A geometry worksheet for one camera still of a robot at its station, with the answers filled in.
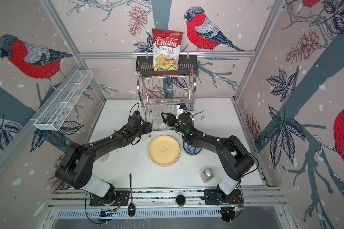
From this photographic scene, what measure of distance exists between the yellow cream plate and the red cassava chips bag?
1.54 feet

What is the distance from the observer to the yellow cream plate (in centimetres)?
86

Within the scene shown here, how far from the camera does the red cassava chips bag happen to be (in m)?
0.83
